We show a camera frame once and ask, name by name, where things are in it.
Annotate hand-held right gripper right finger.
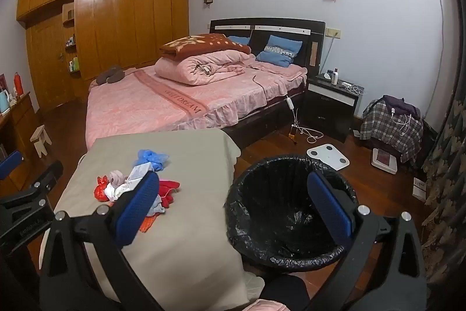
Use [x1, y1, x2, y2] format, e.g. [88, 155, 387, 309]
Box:
[307, 171, 428, 311]

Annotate black nightstand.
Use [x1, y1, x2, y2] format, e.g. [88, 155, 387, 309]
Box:
[300, 73, 361, 144]

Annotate orange knitted cloth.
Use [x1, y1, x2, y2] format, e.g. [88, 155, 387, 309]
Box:
[138, 214, 159, 233]

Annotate table with beige cloth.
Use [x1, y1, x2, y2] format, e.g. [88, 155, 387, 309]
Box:
[38, 129, 266, 311]

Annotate wooden dresser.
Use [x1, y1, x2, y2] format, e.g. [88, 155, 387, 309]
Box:
[0, 90, 40, 166]

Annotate leaf patterned curtain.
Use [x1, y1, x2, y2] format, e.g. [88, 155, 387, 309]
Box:
[420, 89, 466, 290]

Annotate person's leg in dark trousers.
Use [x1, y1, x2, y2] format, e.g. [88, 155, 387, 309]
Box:
[260, 275, 310, 311]

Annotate purple garment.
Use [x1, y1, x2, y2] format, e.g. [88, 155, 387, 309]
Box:
[382, 95, 421, 118]

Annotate blue plastic glove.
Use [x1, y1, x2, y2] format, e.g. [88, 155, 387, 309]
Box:
[133, 150, 170, 171]

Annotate white cloth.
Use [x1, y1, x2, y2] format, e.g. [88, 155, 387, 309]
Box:
[126, 163, 155, 188]

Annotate bed with pink sheet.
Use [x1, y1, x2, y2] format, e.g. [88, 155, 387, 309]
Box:
[85, 17, 326, 147]

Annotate small wooden stool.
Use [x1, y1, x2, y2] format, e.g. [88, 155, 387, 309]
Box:
[30, 125, 52, 157]

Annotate blue pillow with patterned band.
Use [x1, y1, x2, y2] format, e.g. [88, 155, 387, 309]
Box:
[255, 35, 303, 68]

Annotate pink face mask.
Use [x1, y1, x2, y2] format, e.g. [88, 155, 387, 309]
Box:
[109, 170, 126, 188]

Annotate trash bin with black bag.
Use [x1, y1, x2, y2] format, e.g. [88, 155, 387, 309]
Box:
[224, 155, 359, 275]

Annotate pink and white scale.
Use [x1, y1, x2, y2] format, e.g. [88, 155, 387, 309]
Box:
[370, 148, 398, 174]

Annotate white power strip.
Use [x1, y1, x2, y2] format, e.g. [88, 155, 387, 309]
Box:
[340, 81, 365, 95]

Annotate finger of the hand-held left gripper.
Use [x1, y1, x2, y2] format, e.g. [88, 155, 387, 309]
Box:
[0, 161, 64, 210]
[0, 151, 25, 180]

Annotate white floor cable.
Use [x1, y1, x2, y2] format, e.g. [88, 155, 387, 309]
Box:
[295, 109, 324, 144]

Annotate white charger cable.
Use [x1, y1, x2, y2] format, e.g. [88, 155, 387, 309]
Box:
[391, 109, 414, 137]

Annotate grey slippers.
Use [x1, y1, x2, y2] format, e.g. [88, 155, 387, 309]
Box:
[95, 65, 125, 85]

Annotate white bathroom scale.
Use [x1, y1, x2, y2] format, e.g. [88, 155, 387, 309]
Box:
[306, 144, 351, 171]

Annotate plaid cloth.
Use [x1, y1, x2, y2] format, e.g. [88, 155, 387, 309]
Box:
[360, 97, 425, 164]

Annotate white tissue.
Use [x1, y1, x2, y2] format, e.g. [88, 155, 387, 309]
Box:
[104, 183, 128, 202]

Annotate folded brown blanket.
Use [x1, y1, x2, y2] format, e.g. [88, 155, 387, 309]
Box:
[159, 33, 252, 60]

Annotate white cardboard box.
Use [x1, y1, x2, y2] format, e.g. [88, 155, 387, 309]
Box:
[413, 177, 428, 202]

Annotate wooden wardrobe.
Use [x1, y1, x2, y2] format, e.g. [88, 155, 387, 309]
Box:
[16, 0, 190, 111]

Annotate folded pink quilt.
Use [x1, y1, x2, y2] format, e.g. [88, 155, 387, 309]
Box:
[155, 49, 255, 86]

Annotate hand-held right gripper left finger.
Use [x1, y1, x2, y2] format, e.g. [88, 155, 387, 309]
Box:
[38, 172, 164, 311]

